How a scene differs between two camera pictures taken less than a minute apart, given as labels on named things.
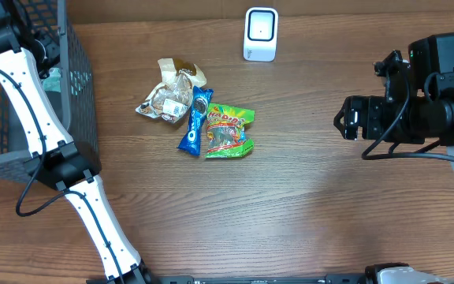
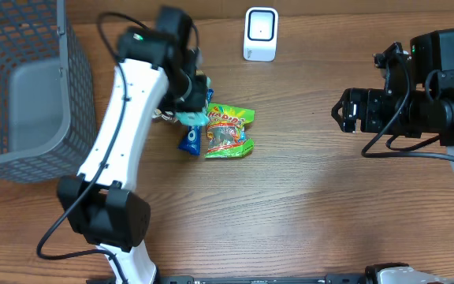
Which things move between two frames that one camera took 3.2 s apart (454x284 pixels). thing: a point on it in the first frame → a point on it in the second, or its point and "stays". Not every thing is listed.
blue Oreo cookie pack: [200, 99] stays
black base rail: [183, 279] stays
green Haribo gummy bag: [226, 132] stays
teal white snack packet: [53, 82] → [195, 118]
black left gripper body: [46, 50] → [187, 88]
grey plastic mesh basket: [1, 145] stays
